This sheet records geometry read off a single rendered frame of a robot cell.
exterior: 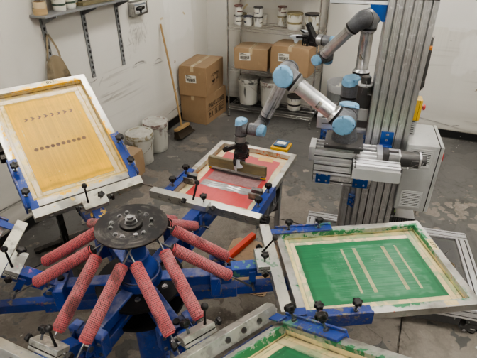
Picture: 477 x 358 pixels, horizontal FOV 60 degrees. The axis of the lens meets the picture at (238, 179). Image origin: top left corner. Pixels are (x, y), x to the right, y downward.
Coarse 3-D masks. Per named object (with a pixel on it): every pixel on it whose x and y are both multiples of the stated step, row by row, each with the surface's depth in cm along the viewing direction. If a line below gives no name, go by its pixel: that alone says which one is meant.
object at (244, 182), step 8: (256, 160) 291; (272, 168) 280; (240, 176) 271; (232, 184) 263; (240, 184) 263; (248, 184) 263; (256, 184) 263; (264, 184) 263; (224, 192) 255; (232, 192) 255; (216, 200) 248; (224, 200) 248; (232, 200) 248; (240, 200) 248; (248, 200) 248
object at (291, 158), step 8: (224, 144) 306; (216, 152) 297; (256, 152) 298; (264, 152) 295; (272, 152) 293; (280, 152) 293; (200, 160) 283; (288, 160) 283; (192, 168) 273; (200, 168) 278; (288, 168) 275; (280, 176) 264; (184, 184) 261; (272, 184) 256
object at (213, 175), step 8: (248, 160) 291; (208, 176) 271; (216, 176) 271; (224, 176) 271; (232, 176) 271; (200, 184) 263; (192, 192) 255; (200, 192) 255; (208, 192) 255; (216, 192) 255
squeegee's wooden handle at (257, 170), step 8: (208, 160) 276; (216, 160) 273; (224, 160) 271; (232, 160) 270; (232, 168) 271; (240, 168) 269; (248, 168) 266; (256, 168) 263; (264, 168) 261; (264, 176) 264
